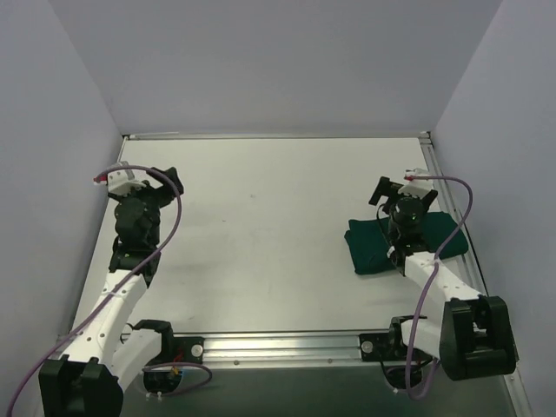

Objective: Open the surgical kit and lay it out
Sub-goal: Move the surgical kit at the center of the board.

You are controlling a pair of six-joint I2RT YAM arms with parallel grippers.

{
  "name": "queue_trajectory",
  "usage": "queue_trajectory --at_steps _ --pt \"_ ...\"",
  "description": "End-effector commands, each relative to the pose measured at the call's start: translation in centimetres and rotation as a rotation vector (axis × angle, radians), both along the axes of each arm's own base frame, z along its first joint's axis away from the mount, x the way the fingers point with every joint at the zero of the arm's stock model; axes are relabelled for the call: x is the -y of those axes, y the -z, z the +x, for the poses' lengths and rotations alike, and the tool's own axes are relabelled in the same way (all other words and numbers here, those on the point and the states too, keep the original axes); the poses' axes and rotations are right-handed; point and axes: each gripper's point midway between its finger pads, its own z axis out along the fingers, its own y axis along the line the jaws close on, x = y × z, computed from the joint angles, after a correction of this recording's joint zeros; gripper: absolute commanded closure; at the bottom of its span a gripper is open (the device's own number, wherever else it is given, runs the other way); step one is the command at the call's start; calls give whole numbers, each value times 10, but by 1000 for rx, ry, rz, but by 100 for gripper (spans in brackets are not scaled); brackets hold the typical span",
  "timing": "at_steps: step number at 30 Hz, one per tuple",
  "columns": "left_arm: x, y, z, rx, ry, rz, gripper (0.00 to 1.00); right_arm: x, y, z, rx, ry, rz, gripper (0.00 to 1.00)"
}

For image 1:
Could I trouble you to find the aluminium front rail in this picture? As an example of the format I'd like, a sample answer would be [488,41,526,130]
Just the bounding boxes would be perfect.
[56,332,518,368]

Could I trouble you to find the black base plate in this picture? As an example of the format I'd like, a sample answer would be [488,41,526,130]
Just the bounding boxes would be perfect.
[172,335,205,364]
[358,332,393,362]

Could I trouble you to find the dark green surgical cloth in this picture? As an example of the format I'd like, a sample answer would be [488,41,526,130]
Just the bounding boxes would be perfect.
[344,212,457,275]

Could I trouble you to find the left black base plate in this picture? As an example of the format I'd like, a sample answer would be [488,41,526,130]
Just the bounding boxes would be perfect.
[172,335,205,364]

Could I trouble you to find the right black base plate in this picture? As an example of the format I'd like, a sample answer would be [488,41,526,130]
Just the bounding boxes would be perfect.
[358,332,393,362]

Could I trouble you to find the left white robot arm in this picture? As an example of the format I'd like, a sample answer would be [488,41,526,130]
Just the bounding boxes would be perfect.
[38,162,184,416]

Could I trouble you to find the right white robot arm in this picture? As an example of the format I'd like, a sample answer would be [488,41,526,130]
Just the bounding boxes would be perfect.
[369,169,518,381]

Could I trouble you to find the aluminium rail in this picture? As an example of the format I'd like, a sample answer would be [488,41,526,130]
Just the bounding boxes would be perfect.
[419,132,535,417]
[56,332,518,368]

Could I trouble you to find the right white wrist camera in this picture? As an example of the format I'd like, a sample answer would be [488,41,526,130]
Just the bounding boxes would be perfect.
[398,169,434,199]

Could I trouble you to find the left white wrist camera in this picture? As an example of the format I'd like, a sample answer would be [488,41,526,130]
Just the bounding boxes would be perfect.
[93,162,146,196]

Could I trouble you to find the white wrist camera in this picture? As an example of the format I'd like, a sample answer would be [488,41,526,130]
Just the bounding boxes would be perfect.
[93,162,146,196]
[398,169,434,199]

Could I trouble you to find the aluminium right side rail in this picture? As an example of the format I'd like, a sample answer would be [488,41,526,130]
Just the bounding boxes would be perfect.
[419,132,535,417]

